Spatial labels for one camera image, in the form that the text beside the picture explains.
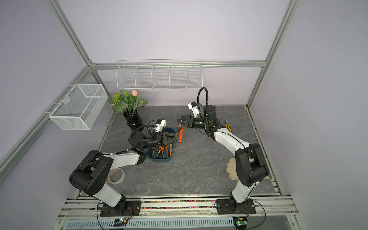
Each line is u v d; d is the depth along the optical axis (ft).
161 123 2.47
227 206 2.42
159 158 2.98
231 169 2.83
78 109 2.71
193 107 2.52
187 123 2.42
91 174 1.51
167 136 2.39
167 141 2.33
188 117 2.44
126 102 2.92
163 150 3.08
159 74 3.26
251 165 1.53
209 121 2.25
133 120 3.16
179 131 2.49
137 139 2.11
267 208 2.44
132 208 2.42
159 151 2.99
